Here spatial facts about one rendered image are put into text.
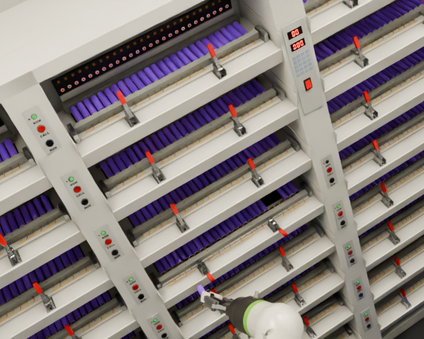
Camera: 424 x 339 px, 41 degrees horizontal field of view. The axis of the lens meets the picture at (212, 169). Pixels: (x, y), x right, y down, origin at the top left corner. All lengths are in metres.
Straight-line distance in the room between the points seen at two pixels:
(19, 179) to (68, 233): 0.20
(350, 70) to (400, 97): 0.25
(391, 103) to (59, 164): 1.07
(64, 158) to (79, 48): 0.27
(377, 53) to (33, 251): 1.14
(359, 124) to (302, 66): 0.34
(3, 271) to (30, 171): 0.28
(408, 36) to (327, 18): 0.33
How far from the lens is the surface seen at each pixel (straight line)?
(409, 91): 1.96
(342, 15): 1.66
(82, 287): 1.67
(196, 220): 1.67
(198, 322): 1.92
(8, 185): 1.47
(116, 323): 1.79
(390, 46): 1.84
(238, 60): 1.55
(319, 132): 1.73
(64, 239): 1.54
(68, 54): 1.34
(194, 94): 1.48
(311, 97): 1.66
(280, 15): 1.54
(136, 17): 1.38
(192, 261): 1.79
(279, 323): 1.28
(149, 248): 1.66
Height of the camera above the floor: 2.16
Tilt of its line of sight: 34 degrees down
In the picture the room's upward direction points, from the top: 22 degrees counter-clockwise
